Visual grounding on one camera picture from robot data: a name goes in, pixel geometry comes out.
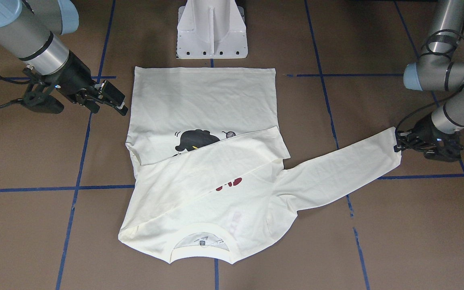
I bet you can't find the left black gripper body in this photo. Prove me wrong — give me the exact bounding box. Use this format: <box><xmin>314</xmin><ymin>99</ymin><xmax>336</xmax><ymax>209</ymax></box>
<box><xmin>410</xmin><ymin>114</ymin><xmax>460</xmax><ymax>153</ymax></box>

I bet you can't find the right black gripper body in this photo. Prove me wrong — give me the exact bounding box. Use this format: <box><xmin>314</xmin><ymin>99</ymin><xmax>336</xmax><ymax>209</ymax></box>
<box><xmin>49</xmin><ymin>52</ymin><xmax>98</xmax><ymax>105</ymax></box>

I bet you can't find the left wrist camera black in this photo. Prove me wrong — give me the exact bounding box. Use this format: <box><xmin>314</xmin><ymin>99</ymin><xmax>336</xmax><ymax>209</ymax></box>
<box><xmin>423</xmin><ymin>134</ymin><xmax>464</xmax><ymax>163</ymax></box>

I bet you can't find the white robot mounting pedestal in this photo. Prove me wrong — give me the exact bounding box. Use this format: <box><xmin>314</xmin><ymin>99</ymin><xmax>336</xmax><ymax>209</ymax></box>
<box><xmin>176</xmin><ymin>0</ymin><xmax>249</xmax><ymax>59</ymax></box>

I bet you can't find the cream long-sleeve cat shirt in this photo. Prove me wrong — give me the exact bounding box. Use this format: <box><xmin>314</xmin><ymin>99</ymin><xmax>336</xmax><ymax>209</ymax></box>
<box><xmin>118</xmin><ymin>67</ymin><xmax>401</xmax><ymax>264</ymax></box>

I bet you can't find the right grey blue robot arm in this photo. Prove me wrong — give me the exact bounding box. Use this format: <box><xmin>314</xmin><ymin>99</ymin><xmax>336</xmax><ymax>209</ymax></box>
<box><xmin>0</xmin><ymin>0</ymin><xmax>128</xmax><ymax>116</ymax></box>

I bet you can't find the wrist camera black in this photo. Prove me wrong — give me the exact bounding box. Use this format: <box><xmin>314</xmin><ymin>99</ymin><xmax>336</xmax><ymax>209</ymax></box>
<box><xmin>20</xmin><ymin>68</ymin><xmax>64</xmax><ymax>114</ymax></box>
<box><xmin>423</xmin><ymin>134</ymin><xmax>464</xmax><ymax>163</ymax></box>

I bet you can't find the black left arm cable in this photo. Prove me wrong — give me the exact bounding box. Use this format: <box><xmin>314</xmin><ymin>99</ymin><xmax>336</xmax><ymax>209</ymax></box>
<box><xmin>394</xmin><ymin>29</ymin><xmax>464</xmax><ymax>135</ymax></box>

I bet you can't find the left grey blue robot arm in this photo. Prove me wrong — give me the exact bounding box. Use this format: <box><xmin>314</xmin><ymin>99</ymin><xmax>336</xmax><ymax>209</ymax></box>
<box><xmin>394</xmin><ymin>0</ymin><xmax>464</xmax><ymax>163</ymax></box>

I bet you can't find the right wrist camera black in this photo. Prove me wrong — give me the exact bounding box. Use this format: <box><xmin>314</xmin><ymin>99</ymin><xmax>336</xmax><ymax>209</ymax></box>
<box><xmin>20</xmin><ymin>68</ymin><xmax>64</xmax><ymax>114</ymax></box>

